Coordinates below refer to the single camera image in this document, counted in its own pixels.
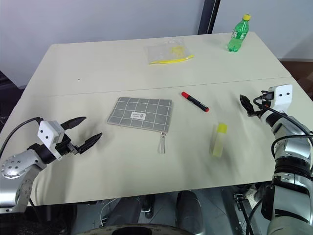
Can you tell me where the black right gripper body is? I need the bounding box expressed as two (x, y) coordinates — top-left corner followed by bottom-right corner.
(253, 90), (275, 118)

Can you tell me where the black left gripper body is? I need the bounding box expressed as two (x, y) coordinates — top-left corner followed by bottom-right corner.
(54, 132), (80, 157)

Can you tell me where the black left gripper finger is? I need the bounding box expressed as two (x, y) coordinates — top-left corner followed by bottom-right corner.
(77, 133), (103, 155)
(60, 117), (87, 131)

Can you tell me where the grey checked pencil pouch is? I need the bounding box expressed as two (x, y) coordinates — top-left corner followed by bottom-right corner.
(106, 96), (174, 155)

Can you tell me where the clear yellow-capped glue stick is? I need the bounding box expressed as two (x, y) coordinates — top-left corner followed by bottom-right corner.
(209, 123), (228, 157)

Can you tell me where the red and black marker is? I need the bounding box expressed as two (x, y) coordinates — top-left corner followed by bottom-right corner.
(181, 91), (210, 113)

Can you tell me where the green yellow-capped soda bottle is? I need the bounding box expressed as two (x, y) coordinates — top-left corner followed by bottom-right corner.
(227, 14), (252, 53)

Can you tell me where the clear yellow-zip plastic bag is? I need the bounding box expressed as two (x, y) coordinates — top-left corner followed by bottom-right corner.
(144, 39), (195, 65)

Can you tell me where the dark rounded shape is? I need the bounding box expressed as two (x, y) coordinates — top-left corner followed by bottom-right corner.
(176, 190), (205, 235)

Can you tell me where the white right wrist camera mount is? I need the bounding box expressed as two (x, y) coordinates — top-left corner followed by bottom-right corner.
(268, 84), (293, 113)

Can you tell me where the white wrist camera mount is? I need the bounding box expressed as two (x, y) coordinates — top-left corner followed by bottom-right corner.
(268, 84), (293, 113)
(37, 120), (65, 161)

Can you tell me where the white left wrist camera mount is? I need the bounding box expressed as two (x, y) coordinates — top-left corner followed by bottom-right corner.
(37, 120), (65, 161)

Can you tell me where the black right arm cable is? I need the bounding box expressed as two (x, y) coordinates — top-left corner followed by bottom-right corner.
(252, 96), (313, 163)

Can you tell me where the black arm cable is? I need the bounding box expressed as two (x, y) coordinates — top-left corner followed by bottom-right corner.
(252, 96), (313, 163)
(0, 117), (44, 154)

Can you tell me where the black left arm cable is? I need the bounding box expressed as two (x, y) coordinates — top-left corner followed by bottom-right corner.
(0, 117), (44, 154)

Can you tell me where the dark vertical post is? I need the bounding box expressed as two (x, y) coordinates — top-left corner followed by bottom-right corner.
(196, 0), (222, 35)

